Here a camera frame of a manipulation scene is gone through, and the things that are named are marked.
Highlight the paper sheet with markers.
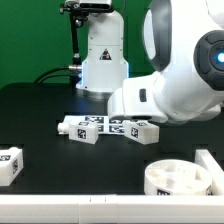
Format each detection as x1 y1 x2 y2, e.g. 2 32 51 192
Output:
58 115 124 135

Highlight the white L-shaped fence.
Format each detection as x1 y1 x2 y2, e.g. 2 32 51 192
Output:
0 150 224 224

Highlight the black cable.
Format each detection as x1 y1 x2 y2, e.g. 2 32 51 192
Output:
34 66 83 85

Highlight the white round stool seat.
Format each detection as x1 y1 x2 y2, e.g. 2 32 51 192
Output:
144 159 212 196

